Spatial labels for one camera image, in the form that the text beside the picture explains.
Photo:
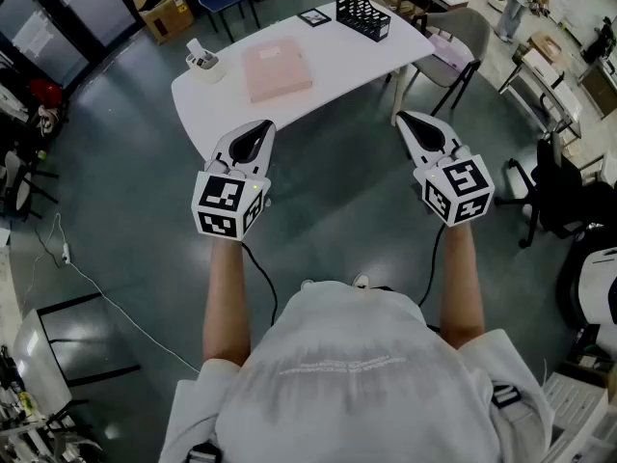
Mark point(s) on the grey chair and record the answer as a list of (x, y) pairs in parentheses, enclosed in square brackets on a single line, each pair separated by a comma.
[(463, 27)]

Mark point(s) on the black mesh file rack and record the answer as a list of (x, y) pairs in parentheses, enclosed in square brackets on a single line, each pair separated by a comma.
[(359, 15)]

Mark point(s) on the pink paper folder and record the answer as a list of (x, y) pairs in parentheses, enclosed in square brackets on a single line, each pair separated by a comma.
[(277, 70)]

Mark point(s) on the purple document case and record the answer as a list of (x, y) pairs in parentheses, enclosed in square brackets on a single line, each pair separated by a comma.
[(450, 51)]

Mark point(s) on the black harness buckle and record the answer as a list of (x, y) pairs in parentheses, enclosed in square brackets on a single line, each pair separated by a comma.
[(505, 396), (202, 454)]

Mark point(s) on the person's right forearm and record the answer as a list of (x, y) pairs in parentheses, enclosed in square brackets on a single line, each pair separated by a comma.
[(460, 282)]

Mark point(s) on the red bag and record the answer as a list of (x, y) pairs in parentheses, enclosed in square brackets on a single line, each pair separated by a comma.
[(45, 92)]

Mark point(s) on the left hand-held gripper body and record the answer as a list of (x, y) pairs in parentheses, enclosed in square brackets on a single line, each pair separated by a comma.
[(219, 200)]

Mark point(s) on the white paper strip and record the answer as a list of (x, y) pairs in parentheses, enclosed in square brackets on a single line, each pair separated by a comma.
[(195, 47)]

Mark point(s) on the person's white shirt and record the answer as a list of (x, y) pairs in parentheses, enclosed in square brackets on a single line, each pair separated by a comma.
[(356, 379)]

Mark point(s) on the white black-framed table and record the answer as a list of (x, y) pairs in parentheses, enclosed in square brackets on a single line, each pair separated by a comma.
[(549, 82)]

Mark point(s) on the black office chair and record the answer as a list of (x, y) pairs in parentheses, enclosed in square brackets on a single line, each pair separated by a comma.
[(559, 191)]

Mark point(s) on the white table leg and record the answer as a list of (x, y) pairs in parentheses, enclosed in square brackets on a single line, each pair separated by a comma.
[(399, 94)]

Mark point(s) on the person's left forearm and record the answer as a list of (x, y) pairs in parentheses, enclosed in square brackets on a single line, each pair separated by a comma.
[(226, 302)]

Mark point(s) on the person's right white shoe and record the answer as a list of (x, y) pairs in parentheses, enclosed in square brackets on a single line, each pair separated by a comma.
[(361, 280)]

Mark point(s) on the black-framed side table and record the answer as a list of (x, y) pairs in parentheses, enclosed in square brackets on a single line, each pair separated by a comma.
[(72, 340)]

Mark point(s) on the brown cardboard box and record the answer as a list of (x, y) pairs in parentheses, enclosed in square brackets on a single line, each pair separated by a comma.
[(166, 19)]

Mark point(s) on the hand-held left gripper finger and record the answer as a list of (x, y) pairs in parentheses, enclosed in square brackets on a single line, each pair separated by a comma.
[(266, 155), (224, 145)]

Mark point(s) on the black picture frame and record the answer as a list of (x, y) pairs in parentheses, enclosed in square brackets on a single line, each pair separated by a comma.
[(313, 17)]

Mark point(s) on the white power strip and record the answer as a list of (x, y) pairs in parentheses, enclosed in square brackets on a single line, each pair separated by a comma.
[(66, 253)]

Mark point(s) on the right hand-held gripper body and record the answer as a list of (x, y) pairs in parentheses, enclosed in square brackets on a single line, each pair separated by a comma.
[(458, 186)]

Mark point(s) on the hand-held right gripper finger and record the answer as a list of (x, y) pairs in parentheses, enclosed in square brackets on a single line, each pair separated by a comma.
[(446, 133), (415, 150)]

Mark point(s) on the person's black trousers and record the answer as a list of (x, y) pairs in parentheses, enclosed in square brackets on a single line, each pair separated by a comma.
[(383, 288)]

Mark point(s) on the person's white shoe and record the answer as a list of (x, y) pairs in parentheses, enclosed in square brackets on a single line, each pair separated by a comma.
[(361, 280), (307, 283)]

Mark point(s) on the person's left white shoe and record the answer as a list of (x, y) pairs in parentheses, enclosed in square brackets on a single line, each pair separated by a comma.
[(307, 283)]

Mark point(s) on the white black robot base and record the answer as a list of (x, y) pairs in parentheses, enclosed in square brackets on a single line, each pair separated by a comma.
[(595, 282)]

